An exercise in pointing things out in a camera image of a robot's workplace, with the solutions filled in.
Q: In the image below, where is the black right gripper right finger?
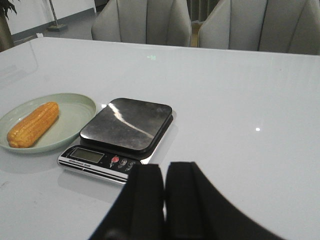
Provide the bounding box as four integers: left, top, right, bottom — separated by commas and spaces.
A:
165, 162, 280, 240

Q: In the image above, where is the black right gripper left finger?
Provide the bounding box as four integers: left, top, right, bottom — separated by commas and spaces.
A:
89, 164, 165, 240

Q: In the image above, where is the orange corn cob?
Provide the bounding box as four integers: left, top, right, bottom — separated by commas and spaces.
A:
6, 101, 60, 148

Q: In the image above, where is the black silver kitchen scale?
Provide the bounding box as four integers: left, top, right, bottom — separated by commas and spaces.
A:
57, 98, 174, 184

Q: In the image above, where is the light green plate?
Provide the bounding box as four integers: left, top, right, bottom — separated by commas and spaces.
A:
0, 93, 97, 154

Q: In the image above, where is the left grey upholstered chair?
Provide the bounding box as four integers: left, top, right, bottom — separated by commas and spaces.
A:
91, 0, 192, 47

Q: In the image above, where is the grey upholstered chair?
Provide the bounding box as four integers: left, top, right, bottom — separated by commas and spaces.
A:
91, 0, 192, 47
198, 0, 320, 55

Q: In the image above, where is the floor stand with base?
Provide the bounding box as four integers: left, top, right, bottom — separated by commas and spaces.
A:
47, 0, 67, 32

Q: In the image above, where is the right grey upholstered chair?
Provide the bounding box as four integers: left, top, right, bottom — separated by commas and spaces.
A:
198, 0, 320, 55

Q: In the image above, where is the potted plant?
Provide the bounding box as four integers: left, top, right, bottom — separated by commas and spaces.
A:
0, 0, 17, 52

